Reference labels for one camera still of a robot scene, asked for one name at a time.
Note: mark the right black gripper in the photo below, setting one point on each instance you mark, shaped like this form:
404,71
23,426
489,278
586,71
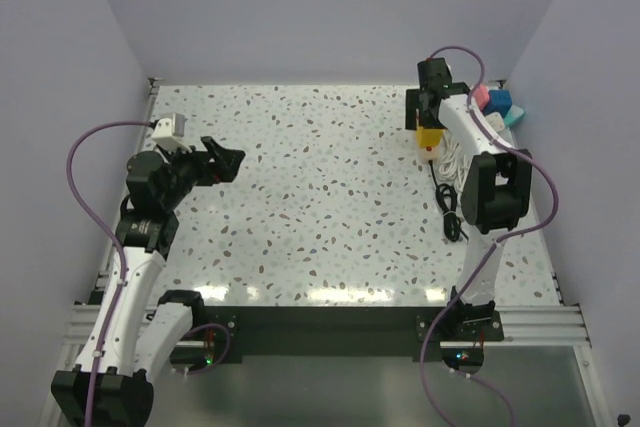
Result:
413,102

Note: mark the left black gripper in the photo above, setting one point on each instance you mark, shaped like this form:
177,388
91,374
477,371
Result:
227,162

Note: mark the yellow cube plug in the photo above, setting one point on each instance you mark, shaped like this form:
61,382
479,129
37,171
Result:
428,138

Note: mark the beige red power strip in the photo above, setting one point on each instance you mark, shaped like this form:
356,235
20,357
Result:
429,154

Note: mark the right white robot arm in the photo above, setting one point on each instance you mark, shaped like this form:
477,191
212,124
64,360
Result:
496,192

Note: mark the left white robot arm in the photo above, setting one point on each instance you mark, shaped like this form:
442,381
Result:
112,380

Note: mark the pink cube adapter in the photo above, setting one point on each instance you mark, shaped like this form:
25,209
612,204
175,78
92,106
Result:
481,96

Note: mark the white pink power strip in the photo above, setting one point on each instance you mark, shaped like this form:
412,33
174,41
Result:
496,121

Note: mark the dark blue cube adapter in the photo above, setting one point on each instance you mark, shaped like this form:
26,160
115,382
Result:
499,101

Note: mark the teal flat power strip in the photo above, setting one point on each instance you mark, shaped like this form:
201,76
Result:
514,115

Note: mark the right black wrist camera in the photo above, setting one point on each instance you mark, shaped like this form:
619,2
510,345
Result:
433,73

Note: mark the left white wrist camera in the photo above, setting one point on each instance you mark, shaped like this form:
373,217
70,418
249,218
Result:
168,133

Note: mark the aluminium front rail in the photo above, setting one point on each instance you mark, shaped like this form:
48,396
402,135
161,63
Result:
522,326

